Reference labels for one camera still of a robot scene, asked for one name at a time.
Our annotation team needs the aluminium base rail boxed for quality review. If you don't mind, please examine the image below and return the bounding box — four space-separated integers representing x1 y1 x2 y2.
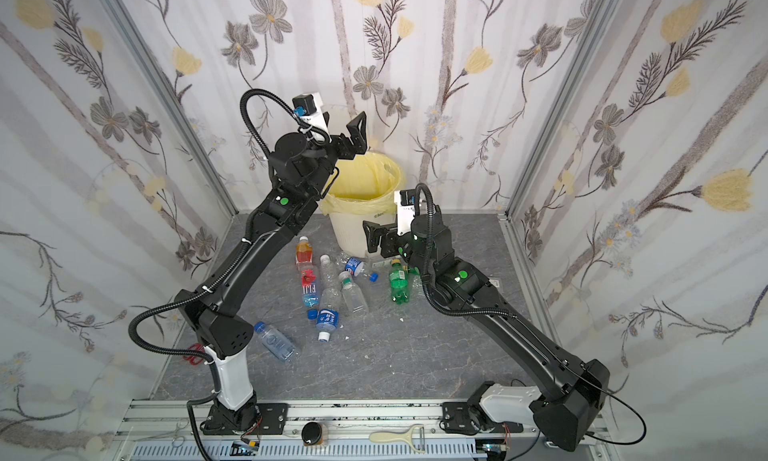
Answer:
105 399 619 460

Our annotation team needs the yellow bin liner bag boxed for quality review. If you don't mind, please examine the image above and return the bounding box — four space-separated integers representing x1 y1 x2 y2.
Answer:
319 151 406 215

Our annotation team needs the clear bottle blue label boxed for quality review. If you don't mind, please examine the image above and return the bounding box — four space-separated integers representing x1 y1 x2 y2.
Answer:
316 254 342 342

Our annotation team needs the beige vegetable peeler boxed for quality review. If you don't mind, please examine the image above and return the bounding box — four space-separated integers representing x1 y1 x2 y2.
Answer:
368 424 426 454

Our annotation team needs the black round knob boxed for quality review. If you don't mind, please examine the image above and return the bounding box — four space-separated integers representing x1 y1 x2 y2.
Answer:
301 421 326 446

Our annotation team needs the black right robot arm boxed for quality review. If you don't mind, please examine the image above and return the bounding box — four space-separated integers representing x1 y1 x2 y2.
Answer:
362 183 619 452

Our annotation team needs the red cap Fiji bottle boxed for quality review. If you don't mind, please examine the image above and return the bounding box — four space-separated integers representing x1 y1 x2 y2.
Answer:
301 269 320 308

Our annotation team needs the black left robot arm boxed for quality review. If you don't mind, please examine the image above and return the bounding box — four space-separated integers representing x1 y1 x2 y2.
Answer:
128 88 368 438

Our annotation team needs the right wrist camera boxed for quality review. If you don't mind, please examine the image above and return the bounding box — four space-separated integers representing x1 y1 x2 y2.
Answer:
393 189 419 236

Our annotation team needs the green soda bottle upright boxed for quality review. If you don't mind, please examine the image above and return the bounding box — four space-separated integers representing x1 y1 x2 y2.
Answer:
389 258 409 305

